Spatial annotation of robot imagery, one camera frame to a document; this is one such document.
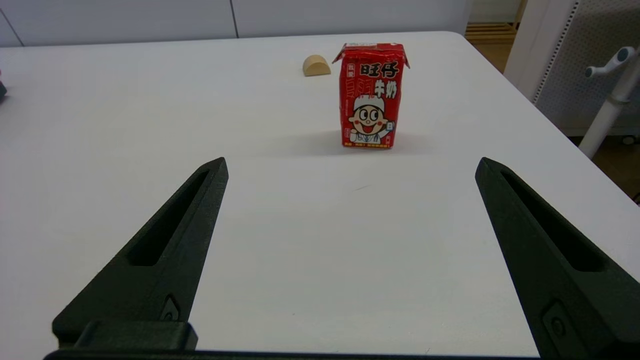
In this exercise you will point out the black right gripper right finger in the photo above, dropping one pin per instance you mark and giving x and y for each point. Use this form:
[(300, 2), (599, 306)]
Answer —
[(560, 280)]

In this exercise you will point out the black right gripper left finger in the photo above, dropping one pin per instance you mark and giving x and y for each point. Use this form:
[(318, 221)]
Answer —
[(165, 260)]

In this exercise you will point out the white side desk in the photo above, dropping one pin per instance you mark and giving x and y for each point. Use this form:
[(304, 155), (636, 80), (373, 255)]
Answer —
[(612, 107)]

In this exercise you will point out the black bottle with green label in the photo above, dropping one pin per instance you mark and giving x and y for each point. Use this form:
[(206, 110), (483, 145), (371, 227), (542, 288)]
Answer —
[(2, 91)]

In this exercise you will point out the white perforated panel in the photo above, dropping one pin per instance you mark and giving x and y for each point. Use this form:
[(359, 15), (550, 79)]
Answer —
[(575, 45)]

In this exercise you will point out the small beige wooden block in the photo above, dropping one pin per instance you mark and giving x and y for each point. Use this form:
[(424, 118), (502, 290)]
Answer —
[(316, 66)]

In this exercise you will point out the red cartoon milk carton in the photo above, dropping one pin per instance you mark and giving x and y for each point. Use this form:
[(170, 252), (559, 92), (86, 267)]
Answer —
[(370, 100)]

